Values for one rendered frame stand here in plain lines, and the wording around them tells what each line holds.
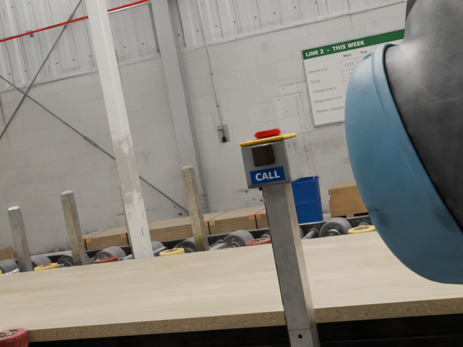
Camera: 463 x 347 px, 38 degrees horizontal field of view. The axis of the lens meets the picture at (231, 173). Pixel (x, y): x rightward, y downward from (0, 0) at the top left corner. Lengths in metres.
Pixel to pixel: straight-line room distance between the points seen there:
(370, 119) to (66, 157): 8.98
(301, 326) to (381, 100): 0.77
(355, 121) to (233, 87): 8.03
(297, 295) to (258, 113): 7.26
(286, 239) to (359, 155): 0.72
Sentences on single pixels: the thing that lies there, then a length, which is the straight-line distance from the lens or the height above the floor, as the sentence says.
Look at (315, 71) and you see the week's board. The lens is 8.09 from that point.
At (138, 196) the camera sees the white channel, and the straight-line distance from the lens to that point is 2.23.
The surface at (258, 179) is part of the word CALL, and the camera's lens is 0.98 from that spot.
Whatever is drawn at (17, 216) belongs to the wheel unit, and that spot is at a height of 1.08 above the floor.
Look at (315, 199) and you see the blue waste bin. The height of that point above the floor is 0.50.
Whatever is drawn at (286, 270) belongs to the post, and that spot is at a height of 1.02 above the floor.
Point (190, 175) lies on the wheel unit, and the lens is 2.25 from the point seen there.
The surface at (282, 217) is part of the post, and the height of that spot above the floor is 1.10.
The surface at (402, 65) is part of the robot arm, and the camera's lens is 0.30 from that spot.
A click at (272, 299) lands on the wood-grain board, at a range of 1.35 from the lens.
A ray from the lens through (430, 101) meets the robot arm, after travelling 0.27.
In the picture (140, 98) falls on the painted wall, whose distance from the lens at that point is 8.73.
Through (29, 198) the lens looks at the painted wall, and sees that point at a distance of 9.59.
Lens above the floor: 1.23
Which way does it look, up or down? 3 degrees down
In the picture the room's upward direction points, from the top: 10 degrees counter-clockwise
